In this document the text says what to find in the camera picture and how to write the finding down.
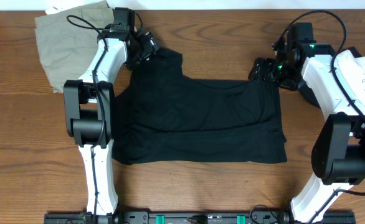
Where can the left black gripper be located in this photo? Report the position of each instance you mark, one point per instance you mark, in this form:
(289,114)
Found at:
(149,43)

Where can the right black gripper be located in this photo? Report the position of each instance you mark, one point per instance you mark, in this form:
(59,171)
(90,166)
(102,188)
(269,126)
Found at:
(267,74)

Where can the black t-shirt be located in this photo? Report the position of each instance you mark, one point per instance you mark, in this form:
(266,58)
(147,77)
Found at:
(164,115)

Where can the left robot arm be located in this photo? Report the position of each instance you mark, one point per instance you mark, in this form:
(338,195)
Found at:
(88,110)

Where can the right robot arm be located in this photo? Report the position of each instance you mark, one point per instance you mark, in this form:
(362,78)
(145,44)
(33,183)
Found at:
(338,156)

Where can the folded khaki shorts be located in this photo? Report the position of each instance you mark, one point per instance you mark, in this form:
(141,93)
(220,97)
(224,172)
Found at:
(65,48)

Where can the black white printed garment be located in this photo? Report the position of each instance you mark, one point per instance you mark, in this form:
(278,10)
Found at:
(350,71)

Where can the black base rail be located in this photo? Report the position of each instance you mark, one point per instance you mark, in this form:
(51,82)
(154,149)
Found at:
(201,217)

